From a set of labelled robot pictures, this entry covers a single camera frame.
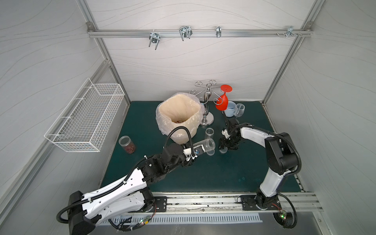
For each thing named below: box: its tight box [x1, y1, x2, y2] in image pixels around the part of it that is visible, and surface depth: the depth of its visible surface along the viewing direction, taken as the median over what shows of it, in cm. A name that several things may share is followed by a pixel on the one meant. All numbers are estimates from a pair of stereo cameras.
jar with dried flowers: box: [205, 127, 214, 140], surface depth 93 cm
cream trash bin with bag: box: [155, 92, 206, 145], surface depth 86 cm
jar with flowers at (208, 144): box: [192, 138, 216, 152], surface depth 62 cm
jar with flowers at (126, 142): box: [118, 135, 136, 155], surface depth 89 cm
